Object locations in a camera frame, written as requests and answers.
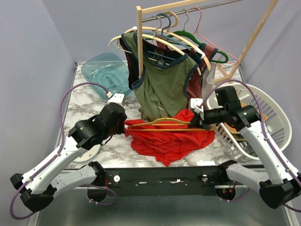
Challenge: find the red tank top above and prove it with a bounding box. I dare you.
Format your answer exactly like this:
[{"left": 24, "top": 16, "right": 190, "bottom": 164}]
[{"left": 124, "top": 108, "right": 216, "bottom": 167}]

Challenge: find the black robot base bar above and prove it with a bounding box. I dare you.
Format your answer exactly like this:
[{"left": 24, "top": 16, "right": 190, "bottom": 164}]
[{"left": 87, "top": 162, "right": 254, "bottom": 203}]

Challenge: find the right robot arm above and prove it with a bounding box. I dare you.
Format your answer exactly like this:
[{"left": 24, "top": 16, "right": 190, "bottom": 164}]
[{"left": 189, "top": 86, "right": 301, "bottom": 209}]

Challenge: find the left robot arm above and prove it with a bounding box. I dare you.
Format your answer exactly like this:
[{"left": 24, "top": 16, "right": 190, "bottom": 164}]
[{"left": 10, "top": 103, "right": 127, "bottom": 213}]

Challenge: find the green tank top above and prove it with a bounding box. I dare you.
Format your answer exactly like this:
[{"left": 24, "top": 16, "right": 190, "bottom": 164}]
[{"left": 120, "top": 32, "right": 200, "bottom": 121}]

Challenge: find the dark maroon tank top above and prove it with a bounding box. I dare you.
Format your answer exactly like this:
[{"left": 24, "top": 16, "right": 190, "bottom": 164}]
[{"left": 119, "top": 39, "right": 139, "bottom": 90}]

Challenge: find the green velvet hanger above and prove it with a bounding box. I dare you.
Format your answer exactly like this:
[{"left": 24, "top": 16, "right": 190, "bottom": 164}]
[{"left": 174, "top": 30, "right": 229, "bottom": 64}]

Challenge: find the blue plastic hanger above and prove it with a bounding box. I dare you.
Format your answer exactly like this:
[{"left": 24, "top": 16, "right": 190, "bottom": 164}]
[{"left": 143, "top": 23, "right": 195, "bottom": 61}]

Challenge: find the cream wooden hanger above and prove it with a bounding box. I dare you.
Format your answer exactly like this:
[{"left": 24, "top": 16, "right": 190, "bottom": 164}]
[{"left": 125, "top": 26, "right": 211, "bottom": 71}]

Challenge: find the white translucent garment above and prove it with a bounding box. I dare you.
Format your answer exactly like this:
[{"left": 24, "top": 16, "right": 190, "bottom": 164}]
[{"left": 201, "top": 63, "right": 217, "bottom": 99}]

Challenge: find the watermelon pattern plate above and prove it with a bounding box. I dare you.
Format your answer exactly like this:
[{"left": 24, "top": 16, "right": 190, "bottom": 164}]
[{"left": 73, "top": 145, "right": 101, "bottom": 163}]

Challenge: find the blue plastic tub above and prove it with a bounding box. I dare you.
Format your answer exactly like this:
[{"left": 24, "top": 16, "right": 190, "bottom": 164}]
[{"left": 81, "top": 53, "right": 132, "bottom": 96}]

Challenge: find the white laundry basket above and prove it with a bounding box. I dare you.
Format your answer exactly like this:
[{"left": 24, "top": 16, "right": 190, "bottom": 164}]
[{"left": 216, "top": 82, "right": 292, "bottom": 162}]

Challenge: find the wooden clothes rack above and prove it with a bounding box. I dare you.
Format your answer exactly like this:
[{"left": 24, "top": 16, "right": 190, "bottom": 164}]
[{"left": 136, "top": 0, "right": 278, "bottom": 84}]

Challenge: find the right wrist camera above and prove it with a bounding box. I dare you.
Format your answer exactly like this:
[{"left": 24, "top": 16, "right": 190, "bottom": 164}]
[{"left": 189, "top": 98, "right": 204, "bottom": 115}]

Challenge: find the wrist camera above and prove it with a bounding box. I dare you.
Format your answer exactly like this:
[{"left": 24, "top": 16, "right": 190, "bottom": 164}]
[
  {"left": 189, "top": 98, "right": 204, "bottom": 115},
  {"left": 107, "top": 93, "right": 125, "bottom": 106}
]

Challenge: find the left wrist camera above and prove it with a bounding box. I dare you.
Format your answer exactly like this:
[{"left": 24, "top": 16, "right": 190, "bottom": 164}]
[{"left": 107, "top": 93, "right": 125, "bottom": 106}]

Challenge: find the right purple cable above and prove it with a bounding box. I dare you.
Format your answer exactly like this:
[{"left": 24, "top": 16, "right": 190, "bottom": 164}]
[{"left": 195, "top": 79, "right": 301, "bottom": 214}]

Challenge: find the purple cable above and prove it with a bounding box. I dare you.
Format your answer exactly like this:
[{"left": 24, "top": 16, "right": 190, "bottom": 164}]
[
  {"left": 9, "top": 82, "right": 112, "bottom": 221},
  {"left": 195, "top": 79, "right": 301, "bottom": 214}
]

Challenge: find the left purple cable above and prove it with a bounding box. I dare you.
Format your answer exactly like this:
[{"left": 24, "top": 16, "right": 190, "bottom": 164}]
[{"left": 9, "top": 82, "right": 112, "bottom": 221}]

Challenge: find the pink wire hanger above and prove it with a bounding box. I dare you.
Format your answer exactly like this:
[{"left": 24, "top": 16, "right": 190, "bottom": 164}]
[{"left": 190, "top": 7, "right": 238, "bottom": 65}]

